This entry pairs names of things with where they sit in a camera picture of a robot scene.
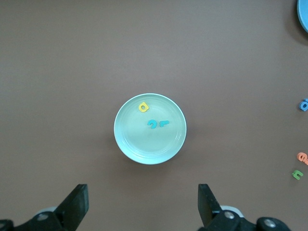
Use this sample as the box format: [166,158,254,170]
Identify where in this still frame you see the orange foam letter e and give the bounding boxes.
[297,152,308,166]

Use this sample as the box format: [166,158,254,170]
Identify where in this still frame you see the light green plate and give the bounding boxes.
[113,93,187,166]

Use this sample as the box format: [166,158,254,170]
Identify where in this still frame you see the green foam letter u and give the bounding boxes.
[291,169,304,180]

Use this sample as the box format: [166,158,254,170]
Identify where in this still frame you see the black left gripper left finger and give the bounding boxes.
[0,184,89,231]

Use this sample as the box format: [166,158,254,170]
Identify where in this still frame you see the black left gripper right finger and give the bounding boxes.
[197,184,291,231]

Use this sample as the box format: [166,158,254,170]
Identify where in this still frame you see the blue plate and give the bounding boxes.
[297,0,308,39]

